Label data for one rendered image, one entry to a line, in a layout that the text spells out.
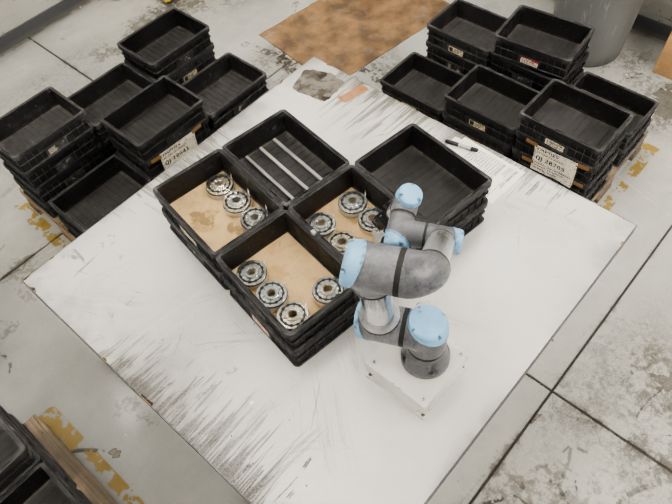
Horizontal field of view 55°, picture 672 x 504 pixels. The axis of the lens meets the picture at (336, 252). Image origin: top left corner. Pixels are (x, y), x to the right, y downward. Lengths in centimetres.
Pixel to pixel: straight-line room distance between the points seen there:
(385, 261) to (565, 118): 191
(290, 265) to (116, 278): 67
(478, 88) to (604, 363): 147
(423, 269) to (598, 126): 190
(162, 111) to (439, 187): 156
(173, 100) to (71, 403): 151
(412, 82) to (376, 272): 231
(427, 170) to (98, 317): 129
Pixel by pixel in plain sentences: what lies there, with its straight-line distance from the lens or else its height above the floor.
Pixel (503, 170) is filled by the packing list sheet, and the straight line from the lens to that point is 264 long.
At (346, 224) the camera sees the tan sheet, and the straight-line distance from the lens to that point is 227.
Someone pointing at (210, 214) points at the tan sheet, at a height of 83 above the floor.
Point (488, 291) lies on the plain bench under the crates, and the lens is 229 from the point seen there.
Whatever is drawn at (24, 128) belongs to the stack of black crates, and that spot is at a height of 49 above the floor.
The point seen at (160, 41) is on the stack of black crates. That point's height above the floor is 49.
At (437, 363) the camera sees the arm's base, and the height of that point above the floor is 86.
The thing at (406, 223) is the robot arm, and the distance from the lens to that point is 185.
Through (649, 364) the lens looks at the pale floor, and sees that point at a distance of 312.
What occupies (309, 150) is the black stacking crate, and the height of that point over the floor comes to 83.
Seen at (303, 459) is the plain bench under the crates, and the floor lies 70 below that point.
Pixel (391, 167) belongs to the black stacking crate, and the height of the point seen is 83.
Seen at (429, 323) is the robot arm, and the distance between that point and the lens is 183.
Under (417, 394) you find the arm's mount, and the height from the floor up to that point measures 80.
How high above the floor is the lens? 262
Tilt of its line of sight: 54 degrees down
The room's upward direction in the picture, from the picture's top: 6 degrees counter-clockwise
